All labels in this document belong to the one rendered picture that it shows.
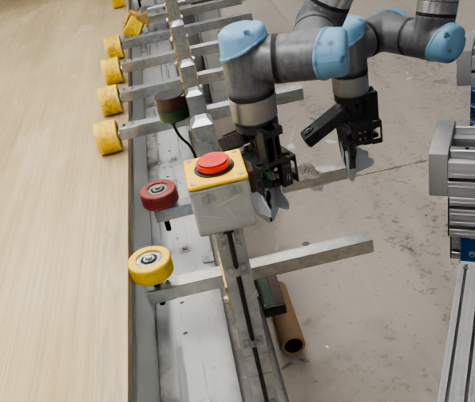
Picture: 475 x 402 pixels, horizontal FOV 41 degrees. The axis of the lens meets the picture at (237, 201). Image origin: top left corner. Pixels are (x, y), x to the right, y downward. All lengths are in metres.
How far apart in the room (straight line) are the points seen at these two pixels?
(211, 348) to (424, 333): 1.02
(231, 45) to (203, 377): 0.68
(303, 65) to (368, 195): 1.98
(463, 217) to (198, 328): 0.61
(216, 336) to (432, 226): 1.49
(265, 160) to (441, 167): 0.34
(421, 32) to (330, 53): 0.37
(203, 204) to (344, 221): 2.05
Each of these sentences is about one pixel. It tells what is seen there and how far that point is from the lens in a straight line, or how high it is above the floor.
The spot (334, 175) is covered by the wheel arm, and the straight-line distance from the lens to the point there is 1.41.
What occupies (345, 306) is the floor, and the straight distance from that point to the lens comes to 2.32.
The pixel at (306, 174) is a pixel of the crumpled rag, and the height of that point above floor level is 0.87.
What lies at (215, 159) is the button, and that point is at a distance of 0.72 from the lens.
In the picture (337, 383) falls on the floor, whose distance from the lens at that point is 2.08.
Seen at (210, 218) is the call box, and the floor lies 1.17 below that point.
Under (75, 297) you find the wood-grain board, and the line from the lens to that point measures 1.14.
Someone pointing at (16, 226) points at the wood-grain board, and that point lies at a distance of 1.42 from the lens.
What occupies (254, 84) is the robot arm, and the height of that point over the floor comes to 1.21.
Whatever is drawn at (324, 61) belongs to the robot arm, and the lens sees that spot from 0.94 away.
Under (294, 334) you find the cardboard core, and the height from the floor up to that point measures 0.08.
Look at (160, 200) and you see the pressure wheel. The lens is 1.34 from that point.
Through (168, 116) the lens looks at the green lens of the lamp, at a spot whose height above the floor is 1.09.
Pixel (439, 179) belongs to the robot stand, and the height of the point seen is 0.94.
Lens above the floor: 1.57
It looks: 32 degrees down
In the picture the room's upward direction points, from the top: 12 degrees counter-clockwise
